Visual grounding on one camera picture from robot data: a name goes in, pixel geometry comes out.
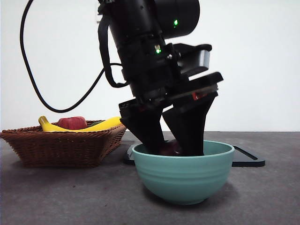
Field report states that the dark red plum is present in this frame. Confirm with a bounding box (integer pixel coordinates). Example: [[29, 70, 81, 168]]
[[159, 139, 182, 156]]

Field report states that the black rectangular tray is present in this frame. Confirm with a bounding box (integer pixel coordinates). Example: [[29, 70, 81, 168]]
[[123, 145, 266, 167]]

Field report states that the yellow banana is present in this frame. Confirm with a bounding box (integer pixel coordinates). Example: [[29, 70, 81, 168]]
[[38, 115, 122, 133]]

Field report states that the red apple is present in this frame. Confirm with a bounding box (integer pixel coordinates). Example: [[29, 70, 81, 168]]
[[58, 116, 86, 130]]

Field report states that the left arm braided cable sleeve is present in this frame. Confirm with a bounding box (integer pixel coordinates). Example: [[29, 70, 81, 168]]
[[97, 13, 129, 89]]

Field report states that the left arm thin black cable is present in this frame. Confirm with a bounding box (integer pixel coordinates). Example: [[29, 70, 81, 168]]
[[20, 0, 128, 113]]

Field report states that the brown wicker basket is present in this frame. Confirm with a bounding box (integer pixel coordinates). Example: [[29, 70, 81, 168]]
[[0, 120, 127, 168]]

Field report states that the teal ceramic bowl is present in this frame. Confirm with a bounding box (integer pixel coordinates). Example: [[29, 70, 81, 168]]
[[131, 140, 235, 206]]

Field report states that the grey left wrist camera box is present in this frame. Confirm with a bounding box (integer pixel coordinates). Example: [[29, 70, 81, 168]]
[[174, 43, 213, 75]]

